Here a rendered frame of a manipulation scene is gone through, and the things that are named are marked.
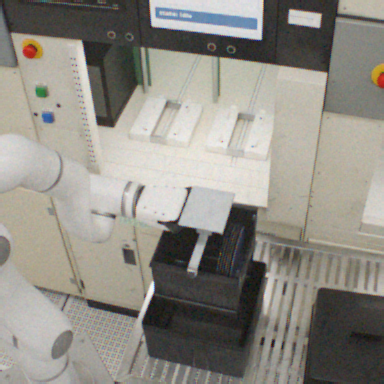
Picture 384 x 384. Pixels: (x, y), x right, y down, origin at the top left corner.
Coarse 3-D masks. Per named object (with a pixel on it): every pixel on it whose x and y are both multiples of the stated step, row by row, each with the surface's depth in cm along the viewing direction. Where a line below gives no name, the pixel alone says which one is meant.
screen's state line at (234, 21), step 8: (160, 8) 147; (168, 8) 146; (160, 16) 148; (168, 16) 148; (176, 16) 147; (184, 16) 147; (192, 16) 146; (200, 16) 146; (208, 16) 145; (216, 16) 145; (224, 16) 144; (232, 16) 143; (240, 16) 143; (216, 24) 146; (224, 24) 146; (232, 24) 145; (240, 24) 145; (248, 24) 144; (256, 24) 143
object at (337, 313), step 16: (320, 288) 168; (320, 304) 164; (336, 304) 164; (352, 304) 164; (368, 304) 164; (320, 320) 161; (336, 320) 161; (352, 320) 161; (368, 320) 160; (320, 336) 157; (336, 336) 157; (352, 336) 157; (368, 336) 155; (320, 352) 154; (336, 352) 154; (352, 352) 154; (368, 352) 154; (320, 368) 151; (336, 368) 151; (352, 368) 151; (368, 368) 150
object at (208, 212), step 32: (192, 192) 138; (224, 192) 138; (192, 224) 132; (224, 224) 132; (256, 224) 151; (160, 256) 143; (192, 256) 135; (160, 288) 144; (192, 288) 140; (224, 288) 137
